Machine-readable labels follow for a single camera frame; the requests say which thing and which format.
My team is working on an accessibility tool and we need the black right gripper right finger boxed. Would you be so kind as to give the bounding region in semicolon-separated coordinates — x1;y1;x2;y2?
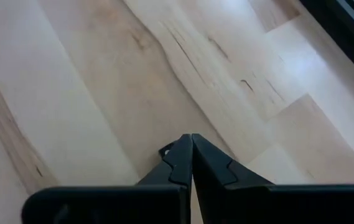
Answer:
191;133;354;224

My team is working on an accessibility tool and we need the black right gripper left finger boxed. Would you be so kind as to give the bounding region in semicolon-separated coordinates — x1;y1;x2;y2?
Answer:
21;133;193;224

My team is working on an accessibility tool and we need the black aluminium rig frame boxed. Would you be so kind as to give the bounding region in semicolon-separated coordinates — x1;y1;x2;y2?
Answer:
299;0;354;88

